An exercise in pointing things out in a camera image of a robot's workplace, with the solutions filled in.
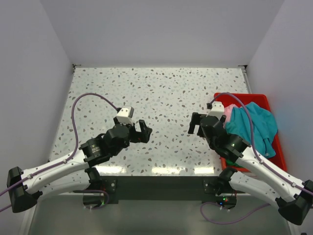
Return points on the red plastic bin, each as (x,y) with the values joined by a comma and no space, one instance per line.
(262,101)

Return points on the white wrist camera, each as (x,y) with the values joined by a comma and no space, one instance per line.
(124,116)
(216,109)

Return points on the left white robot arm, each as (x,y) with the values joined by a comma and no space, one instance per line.
(25,187)

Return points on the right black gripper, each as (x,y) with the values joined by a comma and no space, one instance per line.
(195,118)

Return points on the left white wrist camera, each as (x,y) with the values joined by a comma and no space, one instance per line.
(124,116)

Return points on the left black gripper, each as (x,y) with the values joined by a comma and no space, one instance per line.
(145,131)

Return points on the pink t shirt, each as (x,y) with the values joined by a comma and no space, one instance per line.
(228,112)

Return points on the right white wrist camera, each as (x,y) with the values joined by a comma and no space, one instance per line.
(216,109)

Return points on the teal t shirt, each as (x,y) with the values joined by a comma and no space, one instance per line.
(264,127)

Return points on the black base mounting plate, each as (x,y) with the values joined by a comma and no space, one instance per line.
(112,189)

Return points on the green t shirt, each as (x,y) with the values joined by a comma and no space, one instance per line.
(230,163)

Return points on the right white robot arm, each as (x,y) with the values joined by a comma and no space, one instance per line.
(292,197)

